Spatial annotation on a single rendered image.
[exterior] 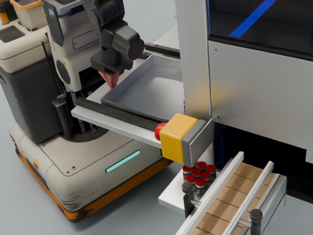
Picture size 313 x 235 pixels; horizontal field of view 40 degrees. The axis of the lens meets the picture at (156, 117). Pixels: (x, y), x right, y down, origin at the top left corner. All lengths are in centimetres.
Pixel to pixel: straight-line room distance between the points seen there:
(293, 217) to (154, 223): 112
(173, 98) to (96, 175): 82
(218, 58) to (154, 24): 287
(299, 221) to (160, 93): 51
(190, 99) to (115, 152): 112
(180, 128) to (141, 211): 125
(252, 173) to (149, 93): 46
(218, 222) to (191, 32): 35
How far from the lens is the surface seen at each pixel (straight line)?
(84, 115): 122
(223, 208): 85
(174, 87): 125
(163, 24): 364
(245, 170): 92
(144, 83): 129
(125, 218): 208
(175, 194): 95
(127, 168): 202
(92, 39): 172
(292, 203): 96
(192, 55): 84
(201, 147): 89
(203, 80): 86
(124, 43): 107
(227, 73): 82
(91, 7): 107
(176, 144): 86
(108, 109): 118
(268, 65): 77
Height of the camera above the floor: 159
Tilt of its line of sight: 38 degrees down
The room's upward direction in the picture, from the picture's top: 9 degrees counter-clockwise
